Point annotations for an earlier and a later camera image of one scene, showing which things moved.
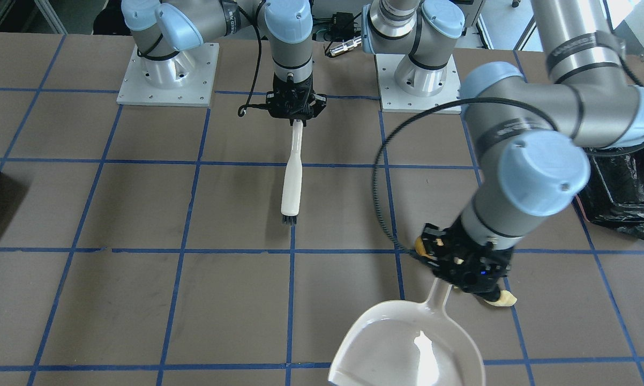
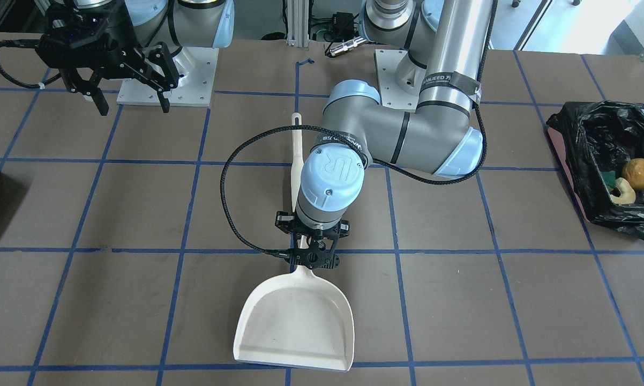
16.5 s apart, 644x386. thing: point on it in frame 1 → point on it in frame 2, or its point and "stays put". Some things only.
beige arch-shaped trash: x=507 y=298 → x=628 y=194
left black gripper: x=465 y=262 → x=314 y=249
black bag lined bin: x=627 y=191 stays put
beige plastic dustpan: x=409 y=343 → x=297 y=320
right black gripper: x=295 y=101 → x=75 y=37
